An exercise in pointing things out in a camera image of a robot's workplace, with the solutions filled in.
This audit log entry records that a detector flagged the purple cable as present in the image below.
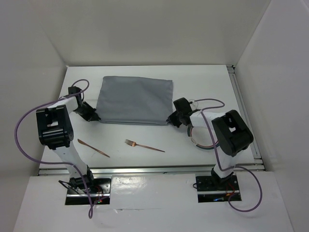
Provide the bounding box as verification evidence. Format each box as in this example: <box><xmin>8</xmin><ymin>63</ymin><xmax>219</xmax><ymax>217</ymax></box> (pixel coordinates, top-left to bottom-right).
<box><xmin>14</xmin><ymin>79</ymin><xmax>96</xmax><ymax>219</ymax></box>
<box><xmin>193</xmin><ymin>98</ymin><xmax>264</xmax><ymax>213</ymax></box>

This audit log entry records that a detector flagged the copper knife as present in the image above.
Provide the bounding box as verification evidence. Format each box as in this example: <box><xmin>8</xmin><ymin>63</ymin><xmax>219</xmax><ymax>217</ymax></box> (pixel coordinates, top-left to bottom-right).
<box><xmin>77</xmin><ymin>139</ymin><xmax>110</xmax><ymax>158</ymax></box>

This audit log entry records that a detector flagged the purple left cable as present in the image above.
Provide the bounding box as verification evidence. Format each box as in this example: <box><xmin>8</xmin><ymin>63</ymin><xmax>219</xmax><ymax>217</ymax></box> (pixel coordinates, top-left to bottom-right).
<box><xmin>14</xmin><ymin>79</ymin><xmax>96</xmax><ymax>219</ymax></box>

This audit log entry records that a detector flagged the grey cloth placemat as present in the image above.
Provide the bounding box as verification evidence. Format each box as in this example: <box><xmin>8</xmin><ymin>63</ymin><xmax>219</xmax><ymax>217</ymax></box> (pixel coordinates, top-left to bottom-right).
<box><xmin>96</xmin><ymin>76</ymin><xmax>173</xmax><ymax>126</ymax></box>

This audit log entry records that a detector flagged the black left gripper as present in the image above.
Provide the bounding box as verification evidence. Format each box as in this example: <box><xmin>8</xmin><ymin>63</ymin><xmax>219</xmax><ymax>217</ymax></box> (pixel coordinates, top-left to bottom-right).
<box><xmin>72</xmin><ymin>101</ymin><xmax>99</xmax><ymax>122</ymax></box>

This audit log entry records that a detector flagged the aluminium right side rail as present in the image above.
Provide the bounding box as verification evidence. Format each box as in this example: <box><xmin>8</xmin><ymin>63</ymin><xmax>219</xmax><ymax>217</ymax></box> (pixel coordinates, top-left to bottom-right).
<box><xmin>226</xmin><ymin>65</ymin><xmax>264</xmax><ymax>165</ymax></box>

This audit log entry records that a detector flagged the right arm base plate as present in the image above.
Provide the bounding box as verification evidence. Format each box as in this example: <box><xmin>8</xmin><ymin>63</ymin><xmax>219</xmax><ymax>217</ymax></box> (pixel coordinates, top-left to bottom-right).
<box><xmin>192</xmin><ymin>175</ymin><xmax>241</xmax><ymax>203</ymax></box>

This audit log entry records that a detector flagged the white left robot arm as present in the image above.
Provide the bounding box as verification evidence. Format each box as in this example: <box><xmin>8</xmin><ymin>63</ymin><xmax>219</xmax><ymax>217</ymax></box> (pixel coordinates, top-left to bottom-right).
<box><xmin>36</xmin><ymin>87</ymin><xmax>100</xmax><ymax>193</ymax></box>

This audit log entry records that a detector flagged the aluminium front rail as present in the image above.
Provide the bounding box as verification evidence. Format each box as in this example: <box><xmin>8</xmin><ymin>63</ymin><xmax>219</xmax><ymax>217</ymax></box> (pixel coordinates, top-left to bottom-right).
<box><xmin>38</xmin><ymin>163</ymin><xmax>266</xmax><ymax>176</ymax></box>

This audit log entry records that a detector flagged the aluminium rail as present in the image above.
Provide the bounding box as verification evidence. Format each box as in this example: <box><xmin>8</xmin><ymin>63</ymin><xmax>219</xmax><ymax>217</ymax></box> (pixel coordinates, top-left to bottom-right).
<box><xmin>226</xmin><ymin>65</ymin><xmax>264</xmax><ymax>165</ymax></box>
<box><xmin>38</xmin><ymin>163</ymin><xmax>266</xmax><ymax>176</ymax></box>

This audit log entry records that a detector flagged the clear plastic cup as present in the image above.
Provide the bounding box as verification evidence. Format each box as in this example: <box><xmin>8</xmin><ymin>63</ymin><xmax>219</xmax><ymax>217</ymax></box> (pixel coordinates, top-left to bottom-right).
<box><xmin>189</xmin><ymin>99</ymin><xmax>199</xmax><ymax>111</ymax></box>

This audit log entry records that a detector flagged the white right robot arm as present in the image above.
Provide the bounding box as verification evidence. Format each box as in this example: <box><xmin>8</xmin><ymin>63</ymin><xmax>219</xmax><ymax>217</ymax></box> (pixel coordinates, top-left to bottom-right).
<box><xmin>167</xmin><ymin>98</ymin><xmax>253</xmax><ymax>189</ymax></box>

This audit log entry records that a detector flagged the white plate green red rim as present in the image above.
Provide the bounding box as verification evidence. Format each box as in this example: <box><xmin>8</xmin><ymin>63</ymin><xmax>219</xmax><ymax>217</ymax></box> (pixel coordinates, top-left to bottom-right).
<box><xmin>187</xmin><ymin>127</ymin><xmax>214</xmax><ymax>150</ymax></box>

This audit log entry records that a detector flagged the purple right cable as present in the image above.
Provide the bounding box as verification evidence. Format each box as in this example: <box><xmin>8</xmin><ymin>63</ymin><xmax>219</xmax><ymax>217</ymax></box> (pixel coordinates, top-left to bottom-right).
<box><xmin>193</xmin><ymin>98</ymin><xmax>264</xmax><ymax>213</ymax></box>

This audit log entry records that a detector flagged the copper fork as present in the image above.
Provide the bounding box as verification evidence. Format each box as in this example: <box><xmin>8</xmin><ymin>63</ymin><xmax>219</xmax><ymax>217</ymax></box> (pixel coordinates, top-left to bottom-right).
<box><xmin>125</xmin><ymin>139</ymin><xmax>165</xmax><ymax>152</ymax></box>

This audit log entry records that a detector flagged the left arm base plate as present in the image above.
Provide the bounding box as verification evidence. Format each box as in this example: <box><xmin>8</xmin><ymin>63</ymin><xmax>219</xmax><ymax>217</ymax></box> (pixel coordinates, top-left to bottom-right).
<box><xmin>58</xmin><ymin>177</ymin><xmax>112</xmax><ymax>205</ymax></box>

